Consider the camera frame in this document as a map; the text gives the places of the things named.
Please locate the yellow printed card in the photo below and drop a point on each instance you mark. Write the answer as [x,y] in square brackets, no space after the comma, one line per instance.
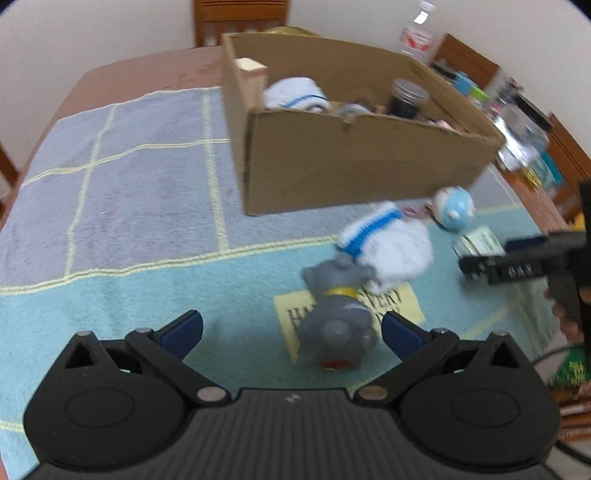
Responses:
[288,318]

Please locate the glass jar with dark contents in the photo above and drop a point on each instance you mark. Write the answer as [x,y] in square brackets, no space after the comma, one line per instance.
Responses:
[406,104]

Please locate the person's right hand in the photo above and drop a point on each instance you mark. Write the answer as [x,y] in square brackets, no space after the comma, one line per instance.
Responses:
[567,323]

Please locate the wooden chair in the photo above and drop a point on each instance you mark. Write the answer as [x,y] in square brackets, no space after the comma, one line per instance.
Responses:
[240,21]
[471,55]
[570,157]
[8,170]

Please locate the white gloves blue cuff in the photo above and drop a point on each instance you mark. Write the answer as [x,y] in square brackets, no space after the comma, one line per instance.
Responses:
[397,254]
[291,92]

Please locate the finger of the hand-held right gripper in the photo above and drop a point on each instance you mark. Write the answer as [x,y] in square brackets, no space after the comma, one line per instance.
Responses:
[503,265]

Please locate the blue white round toy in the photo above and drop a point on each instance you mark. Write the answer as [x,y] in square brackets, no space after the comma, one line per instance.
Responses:
[457,207]

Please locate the clear plastic water bottle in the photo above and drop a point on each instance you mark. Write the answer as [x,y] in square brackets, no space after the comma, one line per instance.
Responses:
[415,41]

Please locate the brown cardboard box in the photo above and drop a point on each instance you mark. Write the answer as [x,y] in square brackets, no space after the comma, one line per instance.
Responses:
[346,161]

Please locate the grey teal checked mat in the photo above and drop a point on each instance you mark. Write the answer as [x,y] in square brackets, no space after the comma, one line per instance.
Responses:
[138,184]

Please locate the grey toy figure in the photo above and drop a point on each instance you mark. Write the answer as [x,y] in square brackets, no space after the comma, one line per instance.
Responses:
[332,332]

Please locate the pink cardboard box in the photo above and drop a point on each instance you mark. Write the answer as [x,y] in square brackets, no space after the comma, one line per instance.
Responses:
[251,87]

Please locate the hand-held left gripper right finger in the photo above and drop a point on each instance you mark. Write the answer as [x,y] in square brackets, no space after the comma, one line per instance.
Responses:
[401,334]

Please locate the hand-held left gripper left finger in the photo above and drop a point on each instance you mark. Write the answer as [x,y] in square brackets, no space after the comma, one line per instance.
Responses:
[182,330]

